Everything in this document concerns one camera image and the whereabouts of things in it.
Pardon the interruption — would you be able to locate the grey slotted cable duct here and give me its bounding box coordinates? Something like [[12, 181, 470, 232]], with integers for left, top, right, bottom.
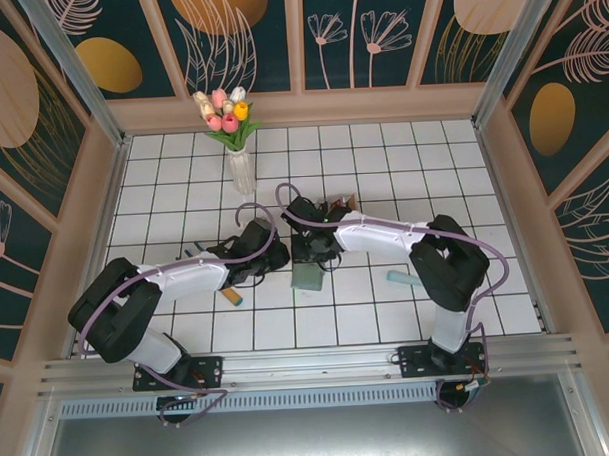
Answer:
[[57, 384, 441, 419]]

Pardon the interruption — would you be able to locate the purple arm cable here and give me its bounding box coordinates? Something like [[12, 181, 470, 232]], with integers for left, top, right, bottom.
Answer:
[[72, 200, 284, 432], [274, 174, 516, 420]]

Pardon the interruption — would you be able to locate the artificial tulip bouquet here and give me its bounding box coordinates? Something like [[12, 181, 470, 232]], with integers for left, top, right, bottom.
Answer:
[[192, 84, 264, 154]]

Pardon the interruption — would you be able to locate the aluminium front rail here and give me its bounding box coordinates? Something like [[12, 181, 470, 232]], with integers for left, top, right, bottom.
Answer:
[[36, 331, 584, 401]]

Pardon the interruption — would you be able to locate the green card holder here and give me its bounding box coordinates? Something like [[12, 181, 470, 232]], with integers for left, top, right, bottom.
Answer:
[[289, 260, 328, 294]]

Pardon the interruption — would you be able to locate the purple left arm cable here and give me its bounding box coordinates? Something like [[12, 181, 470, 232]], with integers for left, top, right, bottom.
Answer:
[[72, 200, 284, 432]]

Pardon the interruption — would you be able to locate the aluminium corner post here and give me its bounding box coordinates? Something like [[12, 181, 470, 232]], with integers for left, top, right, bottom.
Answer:
[[14, 0, 134, 152], [469, 0, 568, 128]]

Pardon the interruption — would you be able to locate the white ribbed vase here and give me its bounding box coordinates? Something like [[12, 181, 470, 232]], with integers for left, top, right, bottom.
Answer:
[[228, 148, 258, 197]]

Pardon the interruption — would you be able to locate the teal garden fork wooden handle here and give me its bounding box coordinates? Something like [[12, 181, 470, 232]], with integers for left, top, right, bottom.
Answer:
[[183, 238, 245, 310]]

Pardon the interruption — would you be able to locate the clear acrylic card box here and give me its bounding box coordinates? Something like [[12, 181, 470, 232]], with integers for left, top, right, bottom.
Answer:
[[312, 190, 360, 222]]

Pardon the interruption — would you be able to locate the teal garden trowel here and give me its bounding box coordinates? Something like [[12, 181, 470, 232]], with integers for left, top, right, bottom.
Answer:
[[384, 267, 419, 289]]

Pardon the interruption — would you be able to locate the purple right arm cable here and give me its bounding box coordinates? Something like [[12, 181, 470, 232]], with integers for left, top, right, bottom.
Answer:
[[274, 174, 516, 420]]

